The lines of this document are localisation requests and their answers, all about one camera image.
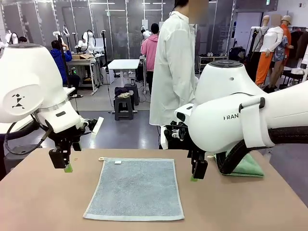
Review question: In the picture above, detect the black metal cart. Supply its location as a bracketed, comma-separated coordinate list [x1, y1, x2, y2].
[280, 69, 308, 91]

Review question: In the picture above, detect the white metal frame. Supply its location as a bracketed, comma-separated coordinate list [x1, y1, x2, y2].
[300, 57, 308, 81]

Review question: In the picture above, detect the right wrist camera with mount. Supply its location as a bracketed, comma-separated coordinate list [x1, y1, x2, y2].
[160, 121, 188, 150]

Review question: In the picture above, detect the black bags pile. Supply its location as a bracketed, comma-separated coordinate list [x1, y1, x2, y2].
[228, 47, 246, 66]

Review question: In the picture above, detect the person in blue hoodie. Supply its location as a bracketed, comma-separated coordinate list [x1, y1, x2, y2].
[50, 40, 81, 89]

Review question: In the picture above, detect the person in pink hoodie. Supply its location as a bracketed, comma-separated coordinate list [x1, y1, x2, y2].
[141, 23, 159, 94]

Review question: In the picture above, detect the grey plastic stool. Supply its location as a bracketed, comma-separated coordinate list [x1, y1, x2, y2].
[114, 95, 134, 121]
[125, 83, 140, 106]

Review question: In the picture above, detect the clothes rack with dark garments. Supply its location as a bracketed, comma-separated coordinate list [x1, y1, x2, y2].
[287, 26, 308, 69]

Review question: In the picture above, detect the black braided cable sleeve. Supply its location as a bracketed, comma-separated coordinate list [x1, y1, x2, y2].
[218, 127, 308, 176]

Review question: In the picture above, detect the open cardboard box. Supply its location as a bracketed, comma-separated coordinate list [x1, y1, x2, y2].
[71, 54, 95, 60]

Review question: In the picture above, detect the person in white shirt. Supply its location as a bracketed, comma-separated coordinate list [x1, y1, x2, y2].
[149, 0, 210, 150]

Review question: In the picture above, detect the mannequin with grey top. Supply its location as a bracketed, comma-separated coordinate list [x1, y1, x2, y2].
[250, 14, 270, 52]

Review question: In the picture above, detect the white desk with metal frame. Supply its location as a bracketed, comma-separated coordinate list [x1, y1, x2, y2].
[66, 56, 104, 96]

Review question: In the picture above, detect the mannequin with orange shirt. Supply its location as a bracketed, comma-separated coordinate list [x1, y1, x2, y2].
[271, 14, 295, 90]

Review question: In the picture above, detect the green terry towel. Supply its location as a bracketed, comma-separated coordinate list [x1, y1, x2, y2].
[207, 153, 265, 178]

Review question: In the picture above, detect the mannequin with white shirt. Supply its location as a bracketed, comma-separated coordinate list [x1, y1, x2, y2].
[255, 13, 284, 90]

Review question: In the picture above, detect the shelf with shoes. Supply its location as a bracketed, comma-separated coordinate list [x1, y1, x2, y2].
[198, 52, 229, 75]

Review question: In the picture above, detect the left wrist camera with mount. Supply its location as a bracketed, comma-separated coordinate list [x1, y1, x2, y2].
[79, 117, 104, 139]

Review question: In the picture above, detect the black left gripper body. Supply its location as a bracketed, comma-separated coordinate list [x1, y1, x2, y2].
[47, 127, 84, 149]

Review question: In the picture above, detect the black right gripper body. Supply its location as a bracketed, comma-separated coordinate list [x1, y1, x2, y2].
[187, 141, 211, 162]

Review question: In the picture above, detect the blue-grey terry towel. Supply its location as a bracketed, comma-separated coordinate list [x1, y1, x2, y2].
[83, 157, 185, 221]

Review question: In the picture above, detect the dark clothes pile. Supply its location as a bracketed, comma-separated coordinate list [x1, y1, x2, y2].
[114, 86, 132, 99]

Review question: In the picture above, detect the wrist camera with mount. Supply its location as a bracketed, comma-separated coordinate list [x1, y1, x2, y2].
[160, 121, 188, 150]
[79, 117, 104, 139]

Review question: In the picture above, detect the white height-adjustable desk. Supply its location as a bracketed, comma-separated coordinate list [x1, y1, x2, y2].
[107, 59, 141, 114]

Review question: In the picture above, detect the black stand pole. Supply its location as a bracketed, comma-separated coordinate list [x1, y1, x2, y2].
[100, 30, 110, 85]

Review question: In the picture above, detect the black tripod pole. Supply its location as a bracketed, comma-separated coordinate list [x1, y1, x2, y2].
[54, 33, 73, 89]

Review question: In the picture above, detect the dark grey round-hole stool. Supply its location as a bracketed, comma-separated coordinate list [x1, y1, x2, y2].
[3, 144, 43, 174]

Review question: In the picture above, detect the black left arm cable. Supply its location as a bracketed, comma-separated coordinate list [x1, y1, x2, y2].
[4, 112, 53, 156]

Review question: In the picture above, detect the black upright object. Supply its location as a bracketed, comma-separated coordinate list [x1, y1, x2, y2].
[0, 141, 7, 181]

